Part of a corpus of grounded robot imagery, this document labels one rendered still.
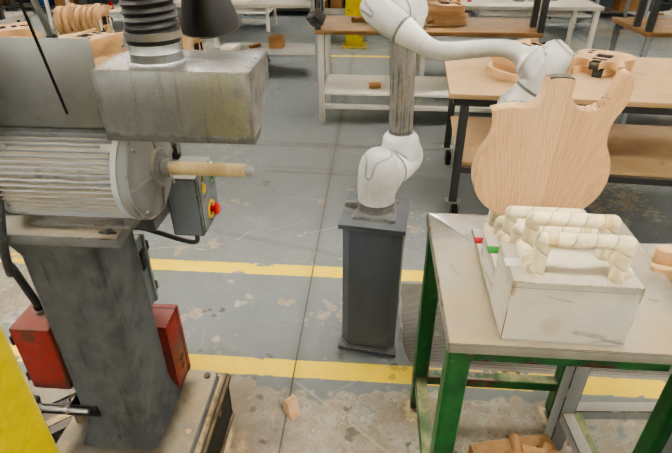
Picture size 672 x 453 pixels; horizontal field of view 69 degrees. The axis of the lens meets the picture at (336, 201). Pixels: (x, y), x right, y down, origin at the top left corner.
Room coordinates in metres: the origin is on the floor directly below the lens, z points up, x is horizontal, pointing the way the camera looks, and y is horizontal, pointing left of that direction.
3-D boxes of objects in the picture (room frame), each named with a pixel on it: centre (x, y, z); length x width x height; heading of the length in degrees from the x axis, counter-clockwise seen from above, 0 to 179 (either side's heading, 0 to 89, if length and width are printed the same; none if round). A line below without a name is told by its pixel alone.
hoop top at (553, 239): (0.83, -0.51, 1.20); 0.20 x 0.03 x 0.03; 85
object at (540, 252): (0.84, -0.43, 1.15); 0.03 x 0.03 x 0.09
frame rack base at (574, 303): (0.88, -0.52, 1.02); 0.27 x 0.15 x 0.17; 86
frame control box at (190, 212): (1.32, 0.52, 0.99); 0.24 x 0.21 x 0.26; 86
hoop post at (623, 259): (0.83, -0.60, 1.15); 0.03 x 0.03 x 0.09
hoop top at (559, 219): (0.92, -0.52, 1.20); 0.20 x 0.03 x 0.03; 85
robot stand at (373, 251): (1.78, -0.17, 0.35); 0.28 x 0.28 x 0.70; 78
